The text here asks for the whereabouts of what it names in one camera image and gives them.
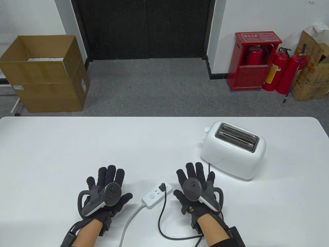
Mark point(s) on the person's right hand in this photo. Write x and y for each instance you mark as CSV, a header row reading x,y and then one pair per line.
x,y
199,171

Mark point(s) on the person's left hand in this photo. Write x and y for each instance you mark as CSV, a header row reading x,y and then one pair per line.
x,y
112,175

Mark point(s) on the white toaster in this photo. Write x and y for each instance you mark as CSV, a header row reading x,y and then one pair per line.
x,y
231,159

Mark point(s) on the person's left forearm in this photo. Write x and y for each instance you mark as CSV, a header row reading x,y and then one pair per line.
x,y
88,234

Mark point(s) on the person's right forearm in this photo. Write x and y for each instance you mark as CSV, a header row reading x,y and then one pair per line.
x,y
212,230

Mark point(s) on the grey white left hand controller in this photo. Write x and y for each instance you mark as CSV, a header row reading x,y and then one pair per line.
x,y
112,194

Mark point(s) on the grey white hand controller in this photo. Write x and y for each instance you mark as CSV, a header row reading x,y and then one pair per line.
x,y
191,189
112,194

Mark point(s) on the grey white right hand controller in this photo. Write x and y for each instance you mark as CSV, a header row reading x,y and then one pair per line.
x,y
191,189

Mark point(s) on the red fire extinguisher cabinet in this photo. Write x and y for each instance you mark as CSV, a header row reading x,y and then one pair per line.
x,y
246,77

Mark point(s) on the large open cardboard box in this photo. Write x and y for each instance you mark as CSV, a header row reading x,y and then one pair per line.
x,y
46,87

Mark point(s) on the black rod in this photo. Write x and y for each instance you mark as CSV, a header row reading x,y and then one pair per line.
x,y
286,95

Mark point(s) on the white wheeled stand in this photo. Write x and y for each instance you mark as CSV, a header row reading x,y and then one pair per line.
x,y
15,104

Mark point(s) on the red extinguisher with yellow label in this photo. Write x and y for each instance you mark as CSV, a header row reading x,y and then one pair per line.
x,y
275,69

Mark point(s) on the red fire extinguisher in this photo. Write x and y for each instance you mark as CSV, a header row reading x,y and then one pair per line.
x,y
254,56
289,74

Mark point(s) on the white contents of cardboard box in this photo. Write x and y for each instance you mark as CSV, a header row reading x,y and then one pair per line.
x,y
46,59

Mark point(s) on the worn printed cardboard box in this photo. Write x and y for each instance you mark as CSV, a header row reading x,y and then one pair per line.
x,y
311,82

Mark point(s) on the black double door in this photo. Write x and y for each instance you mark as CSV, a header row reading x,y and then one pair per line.
x,y
144,31

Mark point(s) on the white packing material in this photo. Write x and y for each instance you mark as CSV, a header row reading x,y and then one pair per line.
x,y
318,27

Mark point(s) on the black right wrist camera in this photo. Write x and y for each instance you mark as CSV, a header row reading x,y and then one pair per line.
x,y
235,236

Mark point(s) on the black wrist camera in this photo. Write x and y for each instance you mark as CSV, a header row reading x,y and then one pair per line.
x,y
68,238
235,236

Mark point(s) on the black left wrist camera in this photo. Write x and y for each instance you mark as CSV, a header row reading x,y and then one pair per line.
x,y
68,238

